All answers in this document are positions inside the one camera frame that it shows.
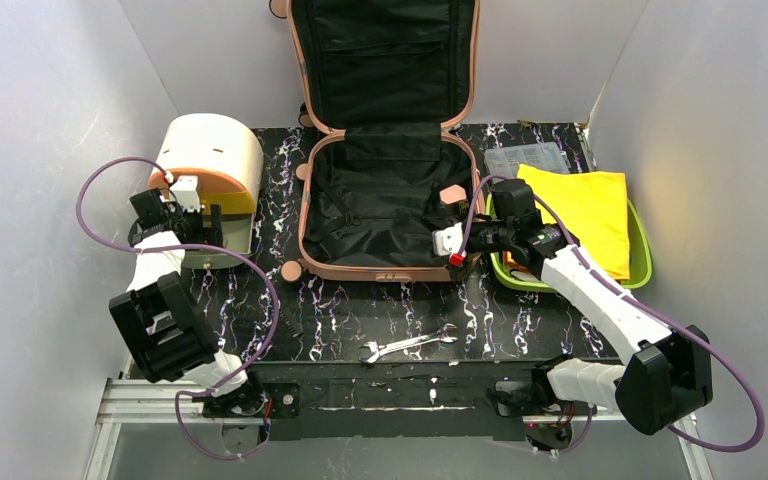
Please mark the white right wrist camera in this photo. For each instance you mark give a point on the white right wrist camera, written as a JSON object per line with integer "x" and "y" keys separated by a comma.
{"x": 449, "y": 243}

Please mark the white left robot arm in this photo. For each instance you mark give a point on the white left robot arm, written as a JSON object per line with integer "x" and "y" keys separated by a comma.
{"x": 167, "y": 335}

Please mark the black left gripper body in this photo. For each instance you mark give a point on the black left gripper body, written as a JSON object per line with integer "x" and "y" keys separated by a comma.
{"x": 205, "y": 225}

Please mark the yellow snack packet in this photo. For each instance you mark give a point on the yellow snack packet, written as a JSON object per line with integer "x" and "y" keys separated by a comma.
{"x": 594, "y": 208}

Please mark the pink hard-shell suitcase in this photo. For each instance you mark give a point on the pink hard-shell suitcase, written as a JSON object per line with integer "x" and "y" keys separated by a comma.
{"x": 387, "y": 84}

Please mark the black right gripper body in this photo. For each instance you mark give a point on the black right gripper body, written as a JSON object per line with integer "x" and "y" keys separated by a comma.
{"x": 466, "y": 225}

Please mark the clear plastic screw box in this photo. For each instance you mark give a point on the clear plastic screw box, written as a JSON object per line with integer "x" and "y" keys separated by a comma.
{"x": 544, "y": 156}

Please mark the green plastic tray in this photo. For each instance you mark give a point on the green plastic tray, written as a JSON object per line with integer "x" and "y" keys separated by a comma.
{"x": 640, "y": 261}

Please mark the aluminium frame rail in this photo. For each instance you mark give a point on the aluminium frame rail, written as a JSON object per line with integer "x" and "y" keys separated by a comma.
{"x": 126, "y": 397}

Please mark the black spring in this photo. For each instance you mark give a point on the black spring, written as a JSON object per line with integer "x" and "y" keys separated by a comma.
{"x": 294, "y": 326}

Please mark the cream cylindrical drum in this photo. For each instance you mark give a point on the cream cylindrical drum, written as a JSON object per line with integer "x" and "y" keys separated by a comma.
{"x": 227, "y": 158}

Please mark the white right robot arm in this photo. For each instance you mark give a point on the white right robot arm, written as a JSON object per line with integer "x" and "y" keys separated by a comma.
{"x": 664, "y": 373}

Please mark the white printed garment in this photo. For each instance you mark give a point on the white printed garment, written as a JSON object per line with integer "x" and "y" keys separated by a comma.
{"x": 523, "y": 276}

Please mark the silver open-end wrench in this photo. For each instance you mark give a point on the silver open-end wrench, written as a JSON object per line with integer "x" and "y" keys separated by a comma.
{"x": 446, "y": 334}

